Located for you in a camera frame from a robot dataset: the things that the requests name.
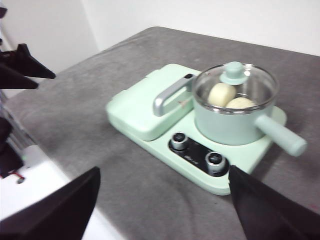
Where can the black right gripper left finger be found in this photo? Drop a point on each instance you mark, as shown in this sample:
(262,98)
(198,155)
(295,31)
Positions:
(57,212)

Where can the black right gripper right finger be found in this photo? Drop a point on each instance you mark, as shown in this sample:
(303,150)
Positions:
(270,215)

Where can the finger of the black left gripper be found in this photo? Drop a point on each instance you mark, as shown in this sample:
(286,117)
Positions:
(30,65)
(12,80)

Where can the smooth white steamed bun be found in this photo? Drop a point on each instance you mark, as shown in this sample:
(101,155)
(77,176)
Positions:
(221,95)

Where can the glass pot lid green knob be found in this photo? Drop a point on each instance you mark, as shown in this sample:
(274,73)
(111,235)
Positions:
(233,72)

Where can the green breakfast machine base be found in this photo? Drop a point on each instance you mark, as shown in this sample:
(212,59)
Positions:
(250,156)

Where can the chrome control knob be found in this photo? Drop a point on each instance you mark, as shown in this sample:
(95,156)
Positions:
(214,161)
(179,141)

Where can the green hinged griddle cover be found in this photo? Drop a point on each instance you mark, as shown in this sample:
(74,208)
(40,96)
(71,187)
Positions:
(132,117)

